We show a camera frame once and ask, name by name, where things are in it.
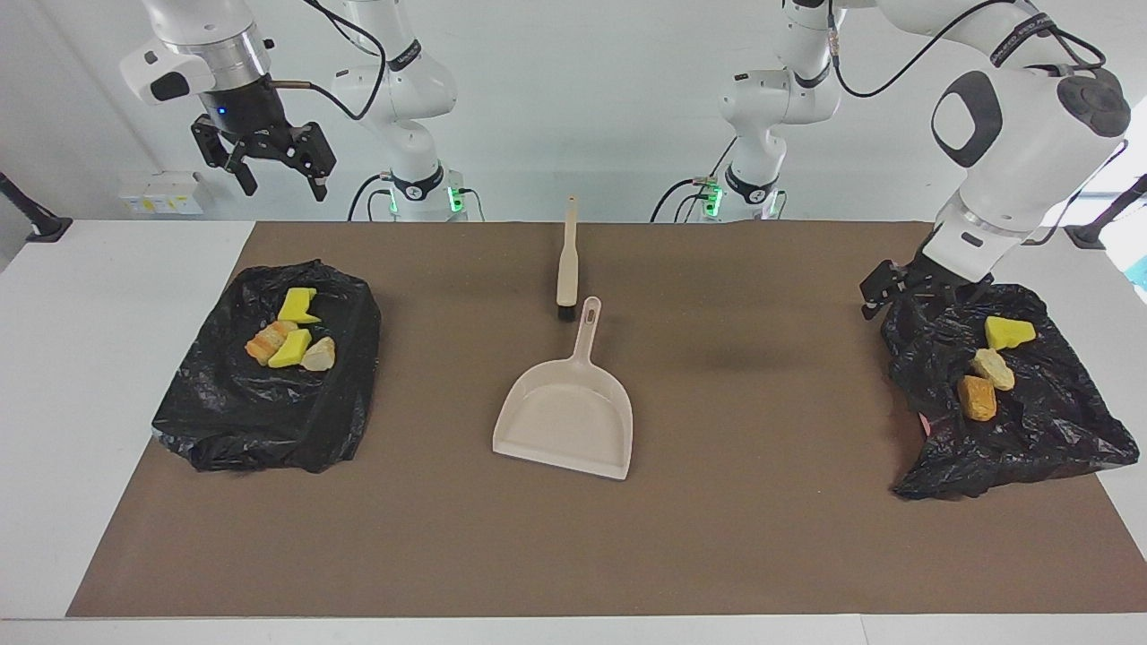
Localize rounded yellow sponge piece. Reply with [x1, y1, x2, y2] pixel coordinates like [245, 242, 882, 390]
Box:
[984, 315, 1039, 352]

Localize orange striped croissant piece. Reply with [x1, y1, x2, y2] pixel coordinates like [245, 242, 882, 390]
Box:
[972, 348, 1017, 393]
[245, 320, 299, 366]

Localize large yellow sponge piece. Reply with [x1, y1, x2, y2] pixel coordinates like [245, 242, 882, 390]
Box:
[276, 287, 322, 325]

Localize small yellow sponge piece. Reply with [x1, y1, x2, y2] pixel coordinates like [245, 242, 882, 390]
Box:
[267, 328, 314, 370]

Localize beige hand brush black bristles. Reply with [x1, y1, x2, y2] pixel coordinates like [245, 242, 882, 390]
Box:
[556, 195, 582, 323]

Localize beige plastic dustpan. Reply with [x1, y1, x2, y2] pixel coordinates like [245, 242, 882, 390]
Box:
[492, 297, 635, 481]

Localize crumpled black trash bag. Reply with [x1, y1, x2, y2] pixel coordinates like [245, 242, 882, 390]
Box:
[880, 283, 1141, 501]

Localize boxy black bag bin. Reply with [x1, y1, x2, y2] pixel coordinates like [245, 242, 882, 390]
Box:
[151, 260, 382, 474]

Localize brown table mat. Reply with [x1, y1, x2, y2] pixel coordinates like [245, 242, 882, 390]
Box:
[67, 221, 1147, 619]

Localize black base power cable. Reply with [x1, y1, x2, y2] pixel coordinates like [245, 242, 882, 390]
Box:
[348, 172, 486, 223]
[650, 175, 789, 223]

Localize white wall socket box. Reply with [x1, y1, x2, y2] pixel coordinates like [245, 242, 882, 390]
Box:
[119, 171, 206, 216]

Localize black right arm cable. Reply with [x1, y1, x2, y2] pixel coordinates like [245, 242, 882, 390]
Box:
[269, 0, 390, 123]

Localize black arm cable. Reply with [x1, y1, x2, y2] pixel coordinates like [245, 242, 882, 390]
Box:
[269, 0, 390, 123]
[826, 0, 1132, 247]

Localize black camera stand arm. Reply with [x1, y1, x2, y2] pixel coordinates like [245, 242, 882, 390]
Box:
[0, 172, 73, 243]
[1065, 174, 1147, 250]

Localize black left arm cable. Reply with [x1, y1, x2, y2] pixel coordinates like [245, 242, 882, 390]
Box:
[826, 0, 1132, 247]

